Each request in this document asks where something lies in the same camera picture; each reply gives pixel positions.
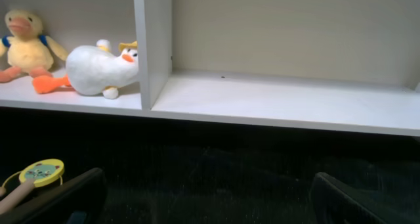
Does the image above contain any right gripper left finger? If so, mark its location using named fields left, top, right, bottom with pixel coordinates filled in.
left=0, top=167, right=109, bottom=224

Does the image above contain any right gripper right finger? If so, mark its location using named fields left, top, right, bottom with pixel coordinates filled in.
left=309, top=171, right=420, bottom=224

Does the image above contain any yellow rattle drum toy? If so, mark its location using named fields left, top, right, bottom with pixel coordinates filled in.
left=0, top=158, right=66, bottom=216

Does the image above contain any white shelf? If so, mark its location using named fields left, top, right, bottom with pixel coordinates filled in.
left=0, top=0, right=420, bottom=138

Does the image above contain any white plush duck yellow hat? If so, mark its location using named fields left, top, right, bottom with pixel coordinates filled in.
left=31, top=39, right=140, bottom=101

